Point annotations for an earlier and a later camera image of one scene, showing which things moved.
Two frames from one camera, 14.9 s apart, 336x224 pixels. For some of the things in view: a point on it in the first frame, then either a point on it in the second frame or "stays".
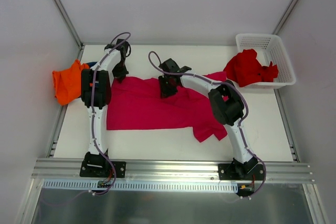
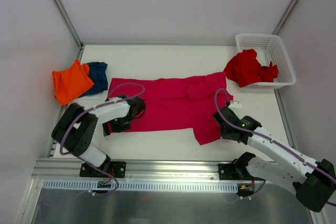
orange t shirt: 67,83 stays
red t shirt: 244,68 stays
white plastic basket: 269,48 stays
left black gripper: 119,70 to 113,128
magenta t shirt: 136,103 stays
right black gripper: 168,83 to 226,133
